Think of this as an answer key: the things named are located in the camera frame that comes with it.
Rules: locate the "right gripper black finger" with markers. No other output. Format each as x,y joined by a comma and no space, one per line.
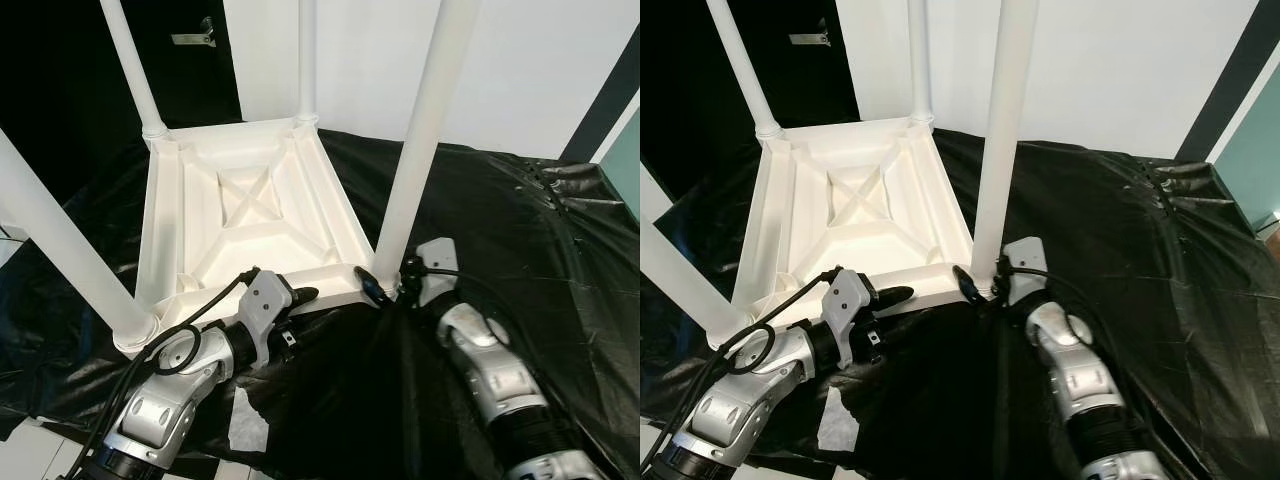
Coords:
971,285
375,286

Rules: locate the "black plastic table cover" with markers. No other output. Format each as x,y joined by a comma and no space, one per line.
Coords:
1150,300
540,300

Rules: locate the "brown wooden furniture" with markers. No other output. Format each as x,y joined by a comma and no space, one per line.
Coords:
1273,228

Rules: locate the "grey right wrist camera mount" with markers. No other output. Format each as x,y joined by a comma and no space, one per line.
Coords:
437,268
1025,266

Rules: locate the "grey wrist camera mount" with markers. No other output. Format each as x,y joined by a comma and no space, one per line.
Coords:
1025,266
437,268
265,305
848,305

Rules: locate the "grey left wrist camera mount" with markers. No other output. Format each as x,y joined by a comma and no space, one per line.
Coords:
848,305
265,305

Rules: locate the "black door frame post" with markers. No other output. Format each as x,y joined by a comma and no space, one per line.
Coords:
1228,90
605,90

